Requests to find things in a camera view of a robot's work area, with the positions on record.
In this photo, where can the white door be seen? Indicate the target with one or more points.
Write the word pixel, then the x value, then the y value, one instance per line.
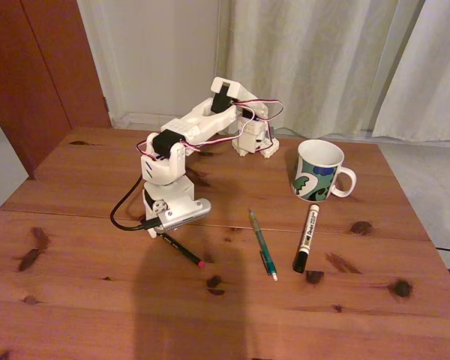
pixel 153 56

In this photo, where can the black pen red end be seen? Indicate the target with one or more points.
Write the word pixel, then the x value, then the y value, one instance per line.
pixel 183 251

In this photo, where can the silver camera box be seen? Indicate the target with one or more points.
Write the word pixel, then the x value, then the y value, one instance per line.
pixel 183 216

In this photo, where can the white Pentel marker black cap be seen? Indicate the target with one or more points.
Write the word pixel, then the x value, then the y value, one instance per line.
pixel 308 234

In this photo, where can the narrow white curtain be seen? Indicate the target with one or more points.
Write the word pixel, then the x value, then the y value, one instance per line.
pixel 427 82

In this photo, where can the white mug green blue pattern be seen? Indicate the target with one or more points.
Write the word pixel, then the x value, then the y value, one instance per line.
pixel 315 176

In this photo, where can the wide white curtain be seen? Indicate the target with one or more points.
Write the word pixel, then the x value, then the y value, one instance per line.
pixel 303 56

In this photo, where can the teal transparent pen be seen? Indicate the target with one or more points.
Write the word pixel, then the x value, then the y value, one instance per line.
pixel 263 245

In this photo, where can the brown wooden cabinet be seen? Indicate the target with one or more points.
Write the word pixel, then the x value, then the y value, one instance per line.
pixel 33 75

